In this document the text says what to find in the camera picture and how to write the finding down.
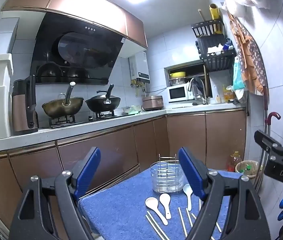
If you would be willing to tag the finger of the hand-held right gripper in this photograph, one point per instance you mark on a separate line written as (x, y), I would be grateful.
(269, 142)

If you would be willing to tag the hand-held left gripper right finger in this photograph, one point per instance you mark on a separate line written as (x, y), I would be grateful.
(191, 172)

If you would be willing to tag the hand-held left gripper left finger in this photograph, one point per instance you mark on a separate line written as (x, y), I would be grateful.
(89, 172)

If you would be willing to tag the clear utensil holder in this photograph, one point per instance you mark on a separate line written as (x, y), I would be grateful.
(166, 182)

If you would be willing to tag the white ceramic spoon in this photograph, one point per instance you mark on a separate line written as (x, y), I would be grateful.
(151, 203)
(187, 190)
(164, 199)

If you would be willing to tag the brown base cabinets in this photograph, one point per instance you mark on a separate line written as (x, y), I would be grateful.
(106, 150)

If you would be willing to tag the cooking oil bottle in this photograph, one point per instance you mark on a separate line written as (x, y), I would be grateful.
(234, 162)

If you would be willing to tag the wicker basket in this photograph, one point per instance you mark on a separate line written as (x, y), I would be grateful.
(239, 170)

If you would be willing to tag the blue towel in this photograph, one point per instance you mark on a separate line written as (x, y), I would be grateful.
(121, 210)

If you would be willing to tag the black gas stove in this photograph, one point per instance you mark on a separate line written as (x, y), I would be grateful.
(81, 123)

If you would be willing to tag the black frying pan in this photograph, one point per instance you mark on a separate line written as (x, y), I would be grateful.
(104, 103)

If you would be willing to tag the brass wok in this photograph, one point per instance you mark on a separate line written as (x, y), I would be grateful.
(61, 107)

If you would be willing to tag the teal plastic bag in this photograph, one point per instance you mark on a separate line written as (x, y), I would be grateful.
(237, 77)

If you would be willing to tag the brown rice cooker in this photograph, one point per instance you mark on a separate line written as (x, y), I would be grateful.
(152, 102)

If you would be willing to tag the white microwave oven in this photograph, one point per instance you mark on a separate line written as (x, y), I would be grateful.
(177, 93)

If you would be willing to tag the patterned brown apron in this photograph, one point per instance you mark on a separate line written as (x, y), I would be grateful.
(251, 55)

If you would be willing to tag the metal faucet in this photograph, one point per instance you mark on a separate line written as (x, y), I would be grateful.
(201, 85)

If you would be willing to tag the long wooden stick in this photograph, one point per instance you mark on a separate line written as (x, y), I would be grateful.
(205, 80)

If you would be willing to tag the brown thermos kettle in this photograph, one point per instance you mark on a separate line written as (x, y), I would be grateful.
(20, 110)

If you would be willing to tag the yellow pot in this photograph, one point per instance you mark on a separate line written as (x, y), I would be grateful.
(177, 75)

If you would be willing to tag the white water heater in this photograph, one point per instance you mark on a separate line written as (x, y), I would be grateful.
(140, 66)

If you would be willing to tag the black range hood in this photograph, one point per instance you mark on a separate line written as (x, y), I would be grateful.
(81, 45)

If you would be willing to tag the yellow film roll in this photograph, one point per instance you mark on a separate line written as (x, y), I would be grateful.
(214, 12)

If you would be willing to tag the wooden rolling pin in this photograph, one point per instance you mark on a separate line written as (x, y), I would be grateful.
(200, 15)

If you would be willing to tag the black wall rack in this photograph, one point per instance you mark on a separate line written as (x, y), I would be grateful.
(216, 61)

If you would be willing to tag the brown wall cabinets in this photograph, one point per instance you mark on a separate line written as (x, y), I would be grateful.
(81, 2)

